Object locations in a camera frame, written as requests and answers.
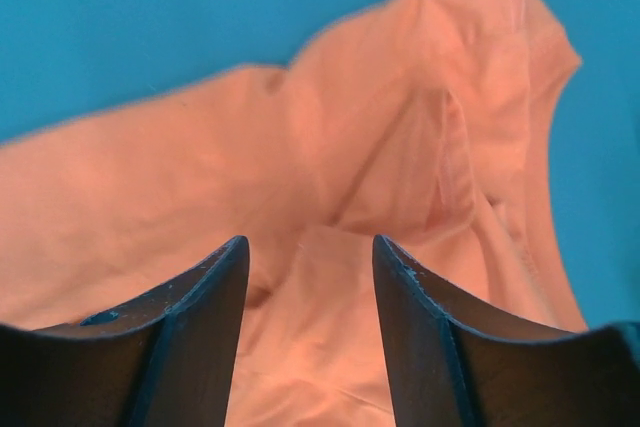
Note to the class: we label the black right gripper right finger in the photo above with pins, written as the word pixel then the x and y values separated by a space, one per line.
pixel 455 360

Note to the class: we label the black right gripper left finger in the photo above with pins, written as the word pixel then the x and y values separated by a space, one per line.
pixel 164 358

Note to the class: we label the orange t shirt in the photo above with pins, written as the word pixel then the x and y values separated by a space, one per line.
pixel 423 120

